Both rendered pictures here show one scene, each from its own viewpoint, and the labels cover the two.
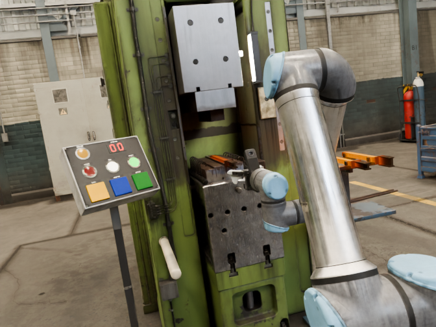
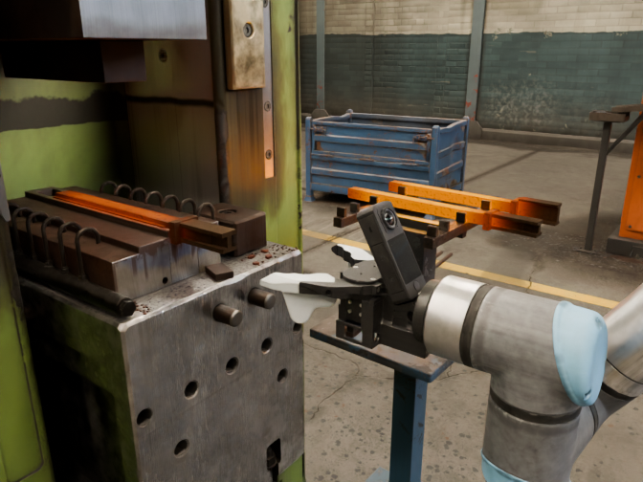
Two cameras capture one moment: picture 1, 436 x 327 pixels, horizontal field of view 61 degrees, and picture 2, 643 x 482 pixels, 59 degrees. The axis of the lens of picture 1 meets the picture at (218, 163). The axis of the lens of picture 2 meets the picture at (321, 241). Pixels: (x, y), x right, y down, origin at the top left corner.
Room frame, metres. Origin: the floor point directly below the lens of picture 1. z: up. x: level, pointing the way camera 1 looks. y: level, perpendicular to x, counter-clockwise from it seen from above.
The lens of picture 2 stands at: (1.07, 0.31, 1.26)
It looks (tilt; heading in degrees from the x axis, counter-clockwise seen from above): 19 degrees down; 320
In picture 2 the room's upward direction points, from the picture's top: straight up
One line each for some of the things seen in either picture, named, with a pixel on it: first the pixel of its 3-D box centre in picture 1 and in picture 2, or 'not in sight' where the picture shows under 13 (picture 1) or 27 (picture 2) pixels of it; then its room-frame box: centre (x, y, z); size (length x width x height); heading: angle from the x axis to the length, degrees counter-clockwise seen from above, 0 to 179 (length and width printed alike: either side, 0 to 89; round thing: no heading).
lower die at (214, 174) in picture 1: (215, 166); (92, 232); (2.04, 0.02, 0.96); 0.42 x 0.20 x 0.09; 14
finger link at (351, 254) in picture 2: not in sight; (352, 270); (1.59, -0.18, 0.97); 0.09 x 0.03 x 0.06; 158
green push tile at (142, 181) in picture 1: (141, 181); not in sight; (1.59, 0.34, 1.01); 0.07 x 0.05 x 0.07; 129
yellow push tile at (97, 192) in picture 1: (97, 192); not in sight; (1.46, 0.49, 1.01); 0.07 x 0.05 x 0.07; 129
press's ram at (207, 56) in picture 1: (207, 54); not in sight; (2.05, -0.02, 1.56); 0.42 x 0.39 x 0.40; 14
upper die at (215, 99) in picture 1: (205, 101); (61, 7); (2.04, 0.02, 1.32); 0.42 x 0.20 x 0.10; 14
